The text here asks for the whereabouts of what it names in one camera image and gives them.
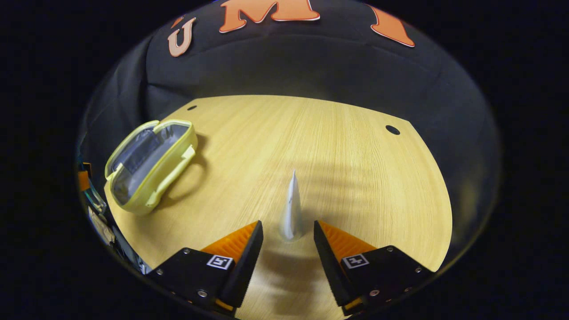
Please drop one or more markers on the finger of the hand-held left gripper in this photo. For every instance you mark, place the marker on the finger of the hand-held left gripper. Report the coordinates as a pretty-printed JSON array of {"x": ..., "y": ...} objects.
[{"x": 83, "y": 181}]

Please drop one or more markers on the cream yellow small suitcase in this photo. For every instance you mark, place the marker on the cream yellow small suitcase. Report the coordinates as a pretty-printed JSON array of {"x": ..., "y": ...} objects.
[{"x": 171, "y": 178}]

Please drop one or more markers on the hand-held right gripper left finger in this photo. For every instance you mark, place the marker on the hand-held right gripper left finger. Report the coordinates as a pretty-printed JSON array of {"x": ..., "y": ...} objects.
[{"x": 244, "y": 271}]

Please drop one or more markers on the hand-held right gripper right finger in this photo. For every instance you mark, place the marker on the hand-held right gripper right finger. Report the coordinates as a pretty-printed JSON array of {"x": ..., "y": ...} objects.
[{"x": 331, "y": 266}]

